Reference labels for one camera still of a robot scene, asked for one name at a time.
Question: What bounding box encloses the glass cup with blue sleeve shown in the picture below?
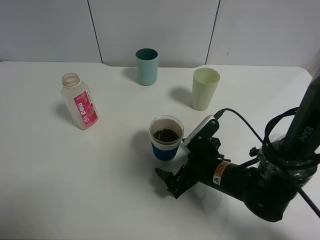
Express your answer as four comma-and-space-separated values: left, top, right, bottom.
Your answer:
149, 115, 184, 161

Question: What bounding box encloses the clear bottle with pink label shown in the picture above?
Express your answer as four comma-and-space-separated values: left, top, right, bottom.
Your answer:
61, 72, 99, 130

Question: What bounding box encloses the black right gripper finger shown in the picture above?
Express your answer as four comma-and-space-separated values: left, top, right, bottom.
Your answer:
167, 164, 199, 199
154, 167, 175, 187

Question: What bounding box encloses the teal plastic cup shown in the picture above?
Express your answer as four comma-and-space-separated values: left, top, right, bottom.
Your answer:
135, 48, 158, 86

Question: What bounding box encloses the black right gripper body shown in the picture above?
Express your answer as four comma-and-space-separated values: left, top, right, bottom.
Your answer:
183, 136, 241, 193

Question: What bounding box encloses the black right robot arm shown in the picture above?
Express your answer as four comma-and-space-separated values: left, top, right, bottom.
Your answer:
155, 76, 320, 222

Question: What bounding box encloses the black right camera cable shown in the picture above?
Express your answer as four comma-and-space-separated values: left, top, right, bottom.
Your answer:
214, 106, 320, 221

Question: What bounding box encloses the light green plastic cup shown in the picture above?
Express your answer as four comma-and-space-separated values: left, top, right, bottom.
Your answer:
191, 67, 221, 111

